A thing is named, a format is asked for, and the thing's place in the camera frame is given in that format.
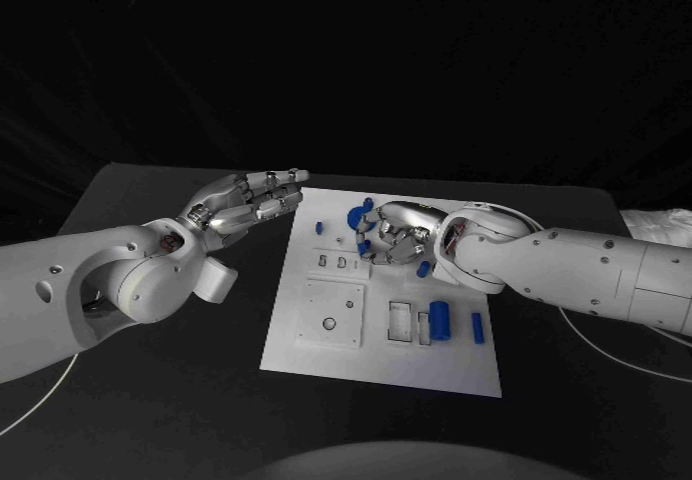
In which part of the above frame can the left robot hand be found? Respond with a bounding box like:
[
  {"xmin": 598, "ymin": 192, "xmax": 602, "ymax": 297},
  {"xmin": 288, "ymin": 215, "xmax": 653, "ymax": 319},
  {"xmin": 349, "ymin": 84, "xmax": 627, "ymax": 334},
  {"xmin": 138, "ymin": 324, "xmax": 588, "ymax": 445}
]
[{"xmin": 176, "ymin": 168, "xmax": 311, "ymax": 254}]

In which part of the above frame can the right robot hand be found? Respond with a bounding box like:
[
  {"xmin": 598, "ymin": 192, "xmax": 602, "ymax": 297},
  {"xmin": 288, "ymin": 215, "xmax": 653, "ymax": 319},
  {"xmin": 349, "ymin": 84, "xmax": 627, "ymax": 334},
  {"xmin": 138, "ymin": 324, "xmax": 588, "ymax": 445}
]
[{"xmin": 354, "ymin": 201, "xmax": 452, "ymax": 266}]

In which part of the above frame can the white task board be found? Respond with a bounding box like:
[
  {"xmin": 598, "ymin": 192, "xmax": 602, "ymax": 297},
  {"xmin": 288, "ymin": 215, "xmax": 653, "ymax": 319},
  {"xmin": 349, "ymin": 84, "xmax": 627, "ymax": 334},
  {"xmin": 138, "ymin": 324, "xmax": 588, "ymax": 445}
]
[{"xmin": 258, "ymin": 186, "xmax": 503, "ymax": 399}]

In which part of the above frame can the large blue cylinder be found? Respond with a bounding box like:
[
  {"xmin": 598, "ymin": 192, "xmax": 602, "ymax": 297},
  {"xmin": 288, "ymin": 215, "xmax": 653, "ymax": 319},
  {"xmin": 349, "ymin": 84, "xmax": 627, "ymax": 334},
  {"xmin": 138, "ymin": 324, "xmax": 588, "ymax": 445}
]
[{"xmin": 428, "ymin": 300, "xmax": 452, "ymax": 342}]

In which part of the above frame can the white crumpled cloth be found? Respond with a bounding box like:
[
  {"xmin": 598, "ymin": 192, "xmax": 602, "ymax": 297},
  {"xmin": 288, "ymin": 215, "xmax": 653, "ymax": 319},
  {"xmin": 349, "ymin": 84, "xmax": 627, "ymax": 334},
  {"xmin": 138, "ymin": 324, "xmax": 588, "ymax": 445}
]
[{"xmin": 618, "ymin": 208, "xmax": 692, "ymax": 249}]

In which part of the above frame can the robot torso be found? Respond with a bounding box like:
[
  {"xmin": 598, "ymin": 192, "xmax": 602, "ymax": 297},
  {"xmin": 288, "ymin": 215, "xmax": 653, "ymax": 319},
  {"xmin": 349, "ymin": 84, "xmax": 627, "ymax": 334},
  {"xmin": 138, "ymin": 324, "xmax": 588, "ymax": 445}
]
[{"xmin": 245, "ymin": 440, "xmax": 597, "ymax": 480}]

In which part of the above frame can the white cable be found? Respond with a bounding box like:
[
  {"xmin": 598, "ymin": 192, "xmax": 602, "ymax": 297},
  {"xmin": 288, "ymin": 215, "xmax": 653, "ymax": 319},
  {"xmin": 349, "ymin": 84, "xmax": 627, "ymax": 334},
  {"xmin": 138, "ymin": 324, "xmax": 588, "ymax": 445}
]
[
  {"xmin": 556, "ymin": 306, "xmax": 692, "ymax": 384},
  {"xmin": 0, "ymin": 352, "xmax": 80, "ymax": 438}
]

